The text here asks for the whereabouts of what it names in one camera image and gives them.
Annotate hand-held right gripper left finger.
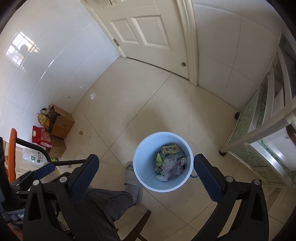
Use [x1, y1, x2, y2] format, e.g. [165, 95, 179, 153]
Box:
[23, 153, 100, 241]

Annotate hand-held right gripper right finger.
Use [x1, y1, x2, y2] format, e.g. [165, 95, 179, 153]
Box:
[193, 153, 270, 241]

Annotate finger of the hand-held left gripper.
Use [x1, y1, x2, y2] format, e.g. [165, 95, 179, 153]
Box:
[10, 162, 56, 186]

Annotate white red-printed plastic bag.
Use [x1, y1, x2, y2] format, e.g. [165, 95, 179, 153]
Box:
[161, 155, 185, 178]

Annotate yellow black-printed packet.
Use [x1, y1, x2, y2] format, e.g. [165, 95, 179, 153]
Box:
[161, 144, 181, 155]

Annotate yellow-green wrapper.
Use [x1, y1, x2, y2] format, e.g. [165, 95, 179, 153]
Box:
[155, 153, 165, 168]

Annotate light blue plastic bin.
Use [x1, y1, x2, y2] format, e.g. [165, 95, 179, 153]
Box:
[132, 132, 199, 192]

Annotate white paper bag green logo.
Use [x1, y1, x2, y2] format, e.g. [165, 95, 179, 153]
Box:
[23, 147, 50, 168]

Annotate orange round table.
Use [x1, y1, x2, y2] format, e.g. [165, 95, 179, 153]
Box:
[4, 128, 86, 182]

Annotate small brown cardboard box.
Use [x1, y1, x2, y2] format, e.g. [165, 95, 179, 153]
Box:
[48, 136, 67, 159]

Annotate red rice bag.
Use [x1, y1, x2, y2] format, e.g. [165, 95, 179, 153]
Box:
[32, 126, 52, 149]

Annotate person's grey trouser leg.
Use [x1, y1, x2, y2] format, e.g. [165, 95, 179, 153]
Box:
[53, 188, 141, 241]

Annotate grey slipper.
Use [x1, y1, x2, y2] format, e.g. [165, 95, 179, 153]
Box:
[124, 161, 141, 204]

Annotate large brown cardboard box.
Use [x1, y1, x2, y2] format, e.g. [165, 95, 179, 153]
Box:
[49, 104, 75, 139]

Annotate yellow cooking oil jug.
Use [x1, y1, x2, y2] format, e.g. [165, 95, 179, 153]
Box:
[36, 109, 52, 129]

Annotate dark patterned bag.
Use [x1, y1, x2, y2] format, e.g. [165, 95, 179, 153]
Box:
[45, 105, 61, 133]

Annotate brown wooden chair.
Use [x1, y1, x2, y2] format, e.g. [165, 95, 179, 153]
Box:
[114, 210, 152, 241]

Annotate white cabinet green patterned panels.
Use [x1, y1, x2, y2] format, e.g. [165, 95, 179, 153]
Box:
[218, 32, 296, 193]

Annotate cream panel door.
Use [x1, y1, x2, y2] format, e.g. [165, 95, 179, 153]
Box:
[81, 0, 199, 86]

